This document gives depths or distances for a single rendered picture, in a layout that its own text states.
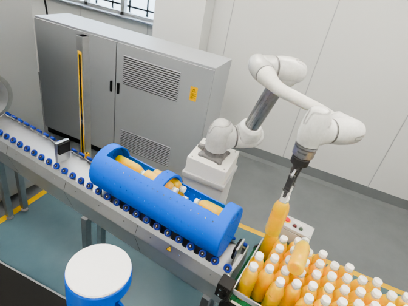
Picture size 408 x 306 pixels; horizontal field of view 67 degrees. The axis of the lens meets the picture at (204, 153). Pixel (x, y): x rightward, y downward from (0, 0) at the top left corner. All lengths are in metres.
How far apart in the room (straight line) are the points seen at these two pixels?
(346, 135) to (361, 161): 3.14
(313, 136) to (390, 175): 3.37
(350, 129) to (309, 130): 0.17
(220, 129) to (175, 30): 2.35
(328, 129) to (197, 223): 0.76
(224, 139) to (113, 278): 1.07
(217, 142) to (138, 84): 1.56
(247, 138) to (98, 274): 1.20
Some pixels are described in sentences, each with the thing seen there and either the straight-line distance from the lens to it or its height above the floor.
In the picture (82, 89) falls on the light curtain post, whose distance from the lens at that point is 2.43.
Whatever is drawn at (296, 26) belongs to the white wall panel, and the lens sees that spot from 4.02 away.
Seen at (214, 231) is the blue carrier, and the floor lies 1.16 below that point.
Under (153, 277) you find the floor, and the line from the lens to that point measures 2.78.
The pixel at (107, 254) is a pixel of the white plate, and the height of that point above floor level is 1.04.
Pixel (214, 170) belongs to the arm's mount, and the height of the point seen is 1.09.
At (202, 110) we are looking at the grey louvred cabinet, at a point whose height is 1.01.
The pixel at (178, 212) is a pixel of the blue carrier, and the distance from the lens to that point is 1.60.
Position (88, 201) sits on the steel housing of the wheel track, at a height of 0.87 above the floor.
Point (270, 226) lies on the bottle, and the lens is 1.51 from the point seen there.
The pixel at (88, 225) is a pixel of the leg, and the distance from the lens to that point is 2.37.
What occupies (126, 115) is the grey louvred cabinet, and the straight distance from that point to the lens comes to 3.61.
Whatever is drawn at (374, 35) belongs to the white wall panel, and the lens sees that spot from 4.02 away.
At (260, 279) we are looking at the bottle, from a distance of 1.58.
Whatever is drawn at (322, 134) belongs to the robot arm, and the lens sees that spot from 1.25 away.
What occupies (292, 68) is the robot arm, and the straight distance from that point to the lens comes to 1.72.
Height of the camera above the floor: 2.24
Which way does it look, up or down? 31 degrees down
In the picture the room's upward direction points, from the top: 12 degrees clockwise
